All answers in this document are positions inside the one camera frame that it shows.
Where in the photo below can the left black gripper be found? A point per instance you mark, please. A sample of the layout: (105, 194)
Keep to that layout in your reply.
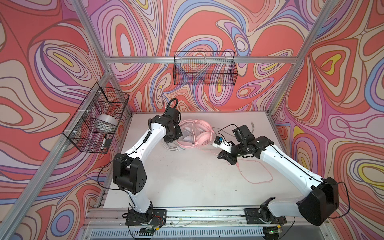
(179, 133)

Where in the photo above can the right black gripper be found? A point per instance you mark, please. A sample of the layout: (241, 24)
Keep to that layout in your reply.
(226, 156)

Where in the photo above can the pink headphones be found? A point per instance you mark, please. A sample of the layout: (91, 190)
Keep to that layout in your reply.
(203, 132)

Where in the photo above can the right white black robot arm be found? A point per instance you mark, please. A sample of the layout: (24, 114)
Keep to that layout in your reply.
(320, 196)

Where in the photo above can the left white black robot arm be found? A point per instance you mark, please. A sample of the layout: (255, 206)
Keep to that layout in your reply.
(128, 169)

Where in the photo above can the grey tape roll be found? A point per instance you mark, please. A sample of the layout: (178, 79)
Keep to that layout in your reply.
(106, 124)

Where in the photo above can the black white marker pen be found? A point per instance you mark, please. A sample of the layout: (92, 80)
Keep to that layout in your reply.
(103, 142)

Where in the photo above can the rear black wire basket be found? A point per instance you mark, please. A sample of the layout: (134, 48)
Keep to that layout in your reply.
(205, 68)

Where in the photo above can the black wire basket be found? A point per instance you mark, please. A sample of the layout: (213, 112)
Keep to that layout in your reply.
(205, 68)
(81, 132)

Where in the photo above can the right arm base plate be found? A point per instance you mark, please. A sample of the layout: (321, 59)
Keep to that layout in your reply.
(262, 215)

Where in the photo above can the left black wire basket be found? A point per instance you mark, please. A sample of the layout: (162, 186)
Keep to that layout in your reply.
(81, 132)

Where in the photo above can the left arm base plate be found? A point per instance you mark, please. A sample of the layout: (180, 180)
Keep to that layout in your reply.
(156, 218)

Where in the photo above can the white perforated cable duct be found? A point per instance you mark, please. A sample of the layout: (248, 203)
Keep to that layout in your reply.
(175, 233)

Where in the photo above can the aluminium front rail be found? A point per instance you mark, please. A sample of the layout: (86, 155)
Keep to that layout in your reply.
(179, 217)

